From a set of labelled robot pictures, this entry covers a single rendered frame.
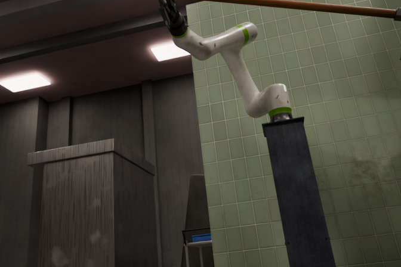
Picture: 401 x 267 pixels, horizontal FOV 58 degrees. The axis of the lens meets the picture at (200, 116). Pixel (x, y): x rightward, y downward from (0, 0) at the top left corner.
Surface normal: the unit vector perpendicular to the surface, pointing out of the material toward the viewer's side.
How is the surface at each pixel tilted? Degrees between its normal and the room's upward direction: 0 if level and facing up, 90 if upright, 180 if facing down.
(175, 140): 90
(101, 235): 90
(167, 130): 90
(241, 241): 90
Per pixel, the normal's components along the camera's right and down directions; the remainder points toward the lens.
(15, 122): -0.22, -0.34
